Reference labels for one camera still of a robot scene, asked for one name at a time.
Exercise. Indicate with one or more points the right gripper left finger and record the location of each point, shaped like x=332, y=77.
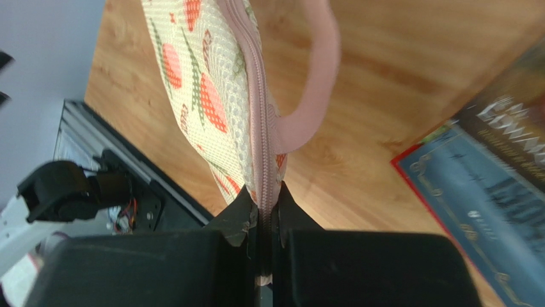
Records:
x=211, y=266

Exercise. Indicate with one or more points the aluminium frame rail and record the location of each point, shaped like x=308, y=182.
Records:
x=78, y=140

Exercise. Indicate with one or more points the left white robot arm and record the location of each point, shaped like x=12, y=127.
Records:
x=53, y=196

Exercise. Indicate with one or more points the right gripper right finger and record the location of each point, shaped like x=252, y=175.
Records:
x=312, y=266

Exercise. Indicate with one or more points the floral mesh laundry bag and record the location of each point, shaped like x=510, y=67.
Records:
x=209, y=54

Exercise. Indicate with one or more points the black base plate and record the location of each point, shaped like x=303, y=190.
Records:
x=165, y=205

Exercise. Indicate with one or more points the dark brown book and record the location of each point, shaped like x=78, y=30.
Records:
x=507, y=116

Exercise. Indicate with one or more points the blue book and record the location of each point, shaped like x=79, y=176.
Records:
x=495, y=216

